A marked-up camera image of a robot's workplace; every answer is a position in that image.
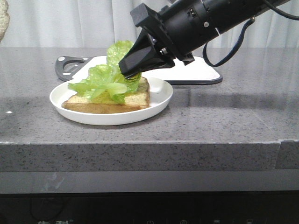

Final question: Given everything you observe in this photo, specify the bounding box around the white curtain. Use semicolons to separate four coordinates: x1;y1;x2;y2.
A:
0;0;299;48

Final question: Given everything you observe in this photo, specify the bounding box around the toasted bread slice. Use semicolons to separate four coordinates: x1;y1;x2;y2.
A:
0;0;10;41
61;77;150;114

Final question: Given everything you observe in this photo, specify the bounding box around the green lettuce leaf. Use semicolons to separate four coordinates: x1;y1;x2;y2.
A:
68;40;141;105

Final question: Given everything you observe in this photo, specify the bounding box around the white round plate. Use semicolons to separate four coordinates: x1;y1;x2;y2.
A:
50;77;173;126

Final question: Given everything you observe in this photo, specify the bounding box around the dark blue cable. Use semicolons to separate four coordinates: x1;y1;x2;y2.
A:
202;0;299;68

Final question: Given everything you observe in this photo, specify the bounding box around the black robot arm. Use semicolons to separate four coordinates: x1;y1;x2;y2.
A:
119;0;298;79

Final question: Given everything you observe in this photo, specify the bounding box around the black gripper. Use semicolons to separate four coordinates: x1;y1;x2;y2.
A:
119;0;218;79

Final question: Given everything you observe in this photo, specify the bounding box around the white cutting board grey handle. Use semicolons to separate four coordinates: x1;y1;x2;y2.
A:
55;56;223;85

